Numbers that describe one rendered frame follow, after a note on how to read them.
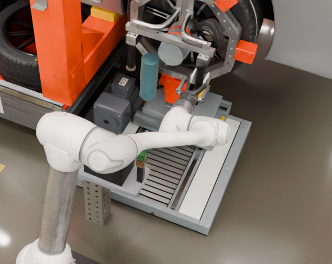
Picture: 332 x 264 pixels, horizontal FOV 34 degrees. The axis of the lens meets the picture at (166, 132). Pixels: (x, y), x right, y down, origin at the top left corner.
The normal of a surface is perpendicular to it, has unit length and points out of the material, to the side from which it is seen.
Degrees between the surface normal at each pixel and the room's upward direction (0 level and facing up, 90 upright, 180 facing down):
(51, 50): 90
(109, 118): 90
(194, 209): 0
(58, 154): 75
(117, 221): 0
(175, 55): 90
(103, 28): 0
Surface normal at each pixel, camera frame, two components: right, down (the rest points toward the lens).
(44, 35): -0.37, 0.68
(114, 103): 0.07, -0.66
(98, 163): -0.22, 0.26
